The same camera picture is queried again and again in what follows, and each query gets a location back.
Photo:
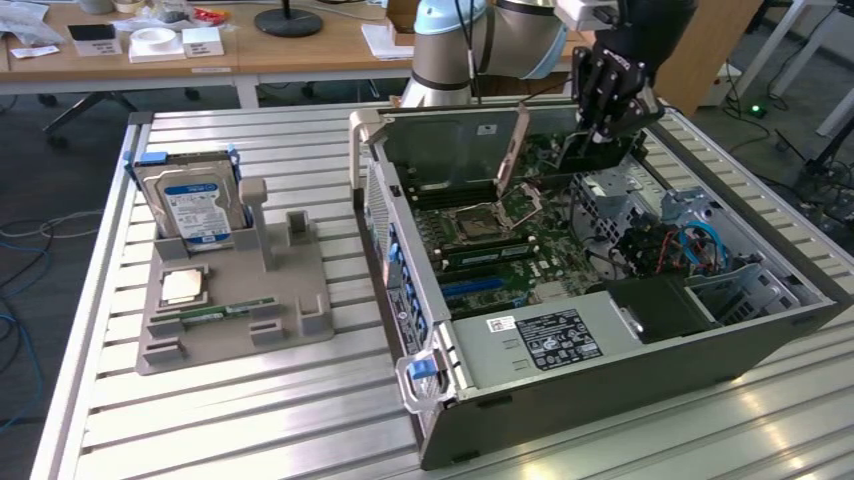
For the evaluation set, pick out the grey cup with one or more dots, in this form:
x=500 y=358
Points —
x=96 y=6

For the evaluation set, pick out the green motherboard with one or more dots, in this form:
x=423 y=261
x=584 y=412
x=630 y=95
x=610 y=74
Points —
x=563 y=252

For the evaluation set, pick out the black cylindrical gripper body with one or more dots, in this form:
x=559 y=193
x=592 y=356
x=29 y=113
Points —
x=656 y=35

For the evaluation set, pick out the white device red mark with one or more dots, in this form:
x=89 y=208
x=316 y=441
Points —
x=727 y=85

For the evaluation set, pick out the wooden desk white frame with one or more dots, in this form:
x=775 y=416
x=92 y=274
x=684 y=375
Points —
x=334 y=55

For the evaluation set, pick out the silver chipset heat sink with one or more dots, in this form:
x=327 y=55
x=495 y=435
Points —
x=552 y=292

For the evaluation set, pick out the black and white label box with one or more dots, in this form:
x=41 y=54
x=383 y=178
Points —
x=93 y=32

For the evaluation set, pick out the long blue expansion slot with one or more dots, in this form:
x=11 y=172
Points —
x=476 y=285

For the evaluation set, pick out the black expansion slot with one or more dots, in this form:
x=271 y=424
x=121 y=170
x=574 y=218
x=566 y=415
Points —
x=487 y=276

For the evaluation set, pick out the flat white box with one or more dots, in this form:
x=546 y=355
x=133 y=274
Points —
x=156 y=56

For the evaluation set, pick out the dark plastic bag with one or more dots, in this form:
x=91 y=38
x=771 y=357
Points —
x=167 y=12

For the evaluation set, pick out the silver metal bracket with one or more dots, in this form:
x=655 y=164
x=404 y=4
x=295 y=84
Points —
x=687 y=200

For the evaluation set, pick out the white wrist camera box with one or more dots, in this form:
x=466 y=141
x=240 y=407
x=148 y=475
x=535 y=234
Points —
x=576 y=12

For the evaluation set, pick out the black RAM slot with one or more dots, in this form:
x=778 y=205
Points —
x=455 y=190
x=458 y=194
x=454 y=186
x=460 y=198

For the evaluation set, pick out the blue case latch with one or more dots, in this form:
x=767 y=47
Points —
x=420 y=373

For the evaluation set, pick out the grey parts rack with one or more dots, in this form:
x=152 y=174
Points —
x=240 y=285

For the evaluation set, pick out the metal socket cover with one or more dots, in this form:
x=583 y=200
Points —
x=534 y=205

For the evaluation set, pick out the red and white card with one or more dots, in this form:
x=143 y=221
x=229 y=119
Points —
x=33 y=51

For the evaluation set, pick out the perforated metal drive cage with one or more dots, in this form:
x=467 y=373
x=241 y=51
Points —
x=607 y=200

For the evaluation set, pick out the grey power supply black label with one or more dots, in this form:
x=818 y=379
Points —
x=480 y=360

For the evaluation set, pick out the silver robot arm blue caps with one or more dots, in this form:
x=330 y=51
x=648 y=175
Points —
x=514 y=45

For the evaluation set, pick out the black round lamp base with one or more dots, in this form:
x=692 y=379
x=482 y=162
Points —
x=289 y=24

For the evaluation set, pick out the black fan graphics card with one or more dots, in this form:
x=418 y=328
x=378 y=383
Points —
x=594 y=157

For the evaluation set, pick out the black tripod stand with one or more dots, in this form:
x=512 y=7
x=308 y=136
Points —
x=830 y=145

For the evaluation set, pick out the brown cardboard box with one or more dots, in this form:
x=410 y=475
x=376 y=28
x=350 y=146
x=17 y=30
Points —
x=400 y=15

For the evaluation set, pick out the clear plastic bag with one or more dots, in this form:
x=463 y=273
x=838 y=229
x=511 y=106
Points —
x=27 y=25

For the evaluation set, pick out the small red item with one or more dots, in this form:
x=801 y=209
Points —
x=208 y=17

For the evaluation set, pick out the open grey PC case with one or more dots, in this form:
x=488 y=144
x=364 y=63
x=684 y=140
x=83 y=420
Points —
x=600 y=400

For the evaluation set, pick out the CPU socket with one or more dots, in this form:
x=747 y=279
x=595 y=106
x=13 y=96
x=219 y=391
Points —
x=476 y=226

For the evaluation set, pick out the beige tape roll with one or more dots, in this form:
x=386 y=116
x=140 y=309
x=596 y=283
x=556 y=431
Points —
x=127 y=6

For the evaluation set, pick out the hard disk blue label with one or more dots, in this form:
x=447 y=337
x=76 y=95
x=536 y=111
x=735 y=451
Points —
x=189 y=210

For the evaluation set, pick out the white paper stack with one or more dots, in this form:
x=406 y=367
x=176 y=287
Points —
x=383 y=47

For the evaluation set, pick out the white tape roll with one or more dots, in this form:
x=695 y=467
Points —
x=153 y=44

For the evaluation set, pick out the black device green light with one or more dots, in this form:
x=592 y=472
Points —
x=755 y=108

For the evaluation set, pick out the wooden cabinet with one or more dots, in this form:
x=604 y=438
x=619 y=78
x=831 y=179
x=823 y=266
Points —
x=720 y=50

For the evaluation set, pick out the metal disk bay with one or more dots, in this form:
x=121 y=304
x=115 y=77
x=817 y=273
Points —
x=767 y=295

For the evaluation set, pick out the silver CPU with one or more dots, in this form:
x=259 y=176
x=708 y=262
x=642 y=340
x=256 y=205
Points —
x=183 y=287

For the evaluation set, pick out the black chair base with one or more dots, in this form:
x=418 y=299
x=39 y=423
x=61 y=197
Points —
x=73 y=113

